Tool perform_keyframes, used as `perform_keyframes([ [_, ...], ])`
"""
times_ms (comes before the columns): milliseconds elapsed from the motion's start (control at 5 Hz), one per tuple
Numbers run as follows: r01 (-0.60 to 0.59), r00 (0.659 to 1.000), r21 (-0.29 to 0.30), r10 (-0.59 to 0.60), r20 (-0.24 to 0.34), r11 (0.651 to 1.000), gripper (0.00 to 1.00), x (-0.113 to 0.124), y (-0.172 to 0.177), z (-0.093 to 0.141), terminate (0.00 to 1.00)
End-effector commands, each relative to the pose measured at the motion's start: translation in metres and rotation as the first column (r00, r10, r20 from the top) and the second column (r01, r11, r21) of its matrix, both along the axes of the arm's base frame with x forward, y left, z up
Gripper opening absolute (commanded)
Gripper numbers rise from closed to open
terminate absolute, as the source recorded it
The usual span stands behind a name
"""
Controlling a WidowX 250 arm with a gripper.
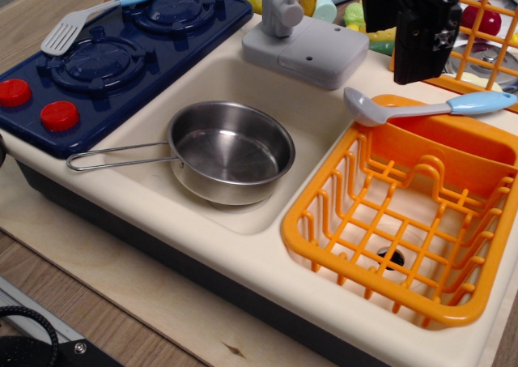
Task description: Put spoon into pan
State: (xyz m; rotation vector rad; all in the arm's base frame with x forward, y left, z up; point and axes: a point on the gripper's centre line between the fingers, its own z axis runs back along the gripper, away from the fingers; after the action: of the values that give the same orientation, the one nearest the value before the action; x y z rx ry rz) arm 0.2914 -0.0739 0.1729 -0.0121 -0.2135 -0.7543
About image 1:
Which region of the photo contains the light plywood board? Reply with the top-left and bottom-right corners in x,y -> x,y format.
0,0 -> 518,367

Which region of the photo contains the dark blue toy stove top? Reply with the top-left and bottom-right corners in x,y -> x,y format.
1,0 -> 253,159

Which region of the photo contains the red stove knob right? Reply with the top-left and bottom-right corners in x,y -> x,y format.
40,101 -> 80,132

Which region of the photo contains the stainless steel pan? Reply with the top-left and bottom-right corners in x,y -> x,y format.
66,100 -> 296,207

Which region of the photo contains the red stove knob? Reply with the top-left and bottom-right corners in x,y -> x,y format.
0,79 -> 32,108
40,101 -> 80,132

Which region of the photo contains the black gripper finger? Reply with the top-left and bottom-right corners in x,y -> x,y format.
393,4 -> 462,85

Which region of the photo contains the grey toy faucet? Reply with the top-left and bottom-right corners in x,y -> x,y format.
242,0 -> 369,90

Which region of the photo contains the steel pot lid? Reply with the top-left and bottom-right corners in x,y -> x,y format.
444,42 -> 517,92

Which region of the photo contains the cream toy kitchen sink unit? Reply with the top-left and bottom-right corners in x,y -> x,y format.
4,27 -> 517,366

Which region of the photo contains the red stove knob left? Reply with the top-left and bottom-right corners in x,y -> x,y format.
0,79 -> 32,108

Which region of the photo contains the red toy apple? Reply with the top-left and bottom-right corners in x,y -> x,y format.
461,6 -> 502,37

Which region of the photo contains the green yellow toy corn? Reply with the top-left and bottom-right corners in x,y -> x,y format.
342,2 -> 397,56

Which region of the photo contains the orange dish rack basket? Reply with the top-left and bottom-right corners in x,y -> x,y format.
281,112 -> 517,328

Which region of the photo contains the black bracket with screw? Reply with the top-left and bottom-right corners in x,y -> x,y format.
0,335 -> 122,367

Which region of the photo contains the orange wire rack background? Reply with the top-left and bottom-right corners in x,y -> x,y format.
388,0 -> 518,113

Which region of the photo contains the black braided cable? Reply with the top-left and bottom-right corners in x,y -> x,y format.
0,305 -> 60,367

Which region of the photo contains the grey spatula blue handle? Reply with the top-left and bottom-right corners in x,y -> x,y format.
40,0 -> 149,56

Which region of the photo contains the grey spoon blue handle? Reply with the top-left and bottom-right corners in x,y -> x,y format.
343,87 -> 517,127

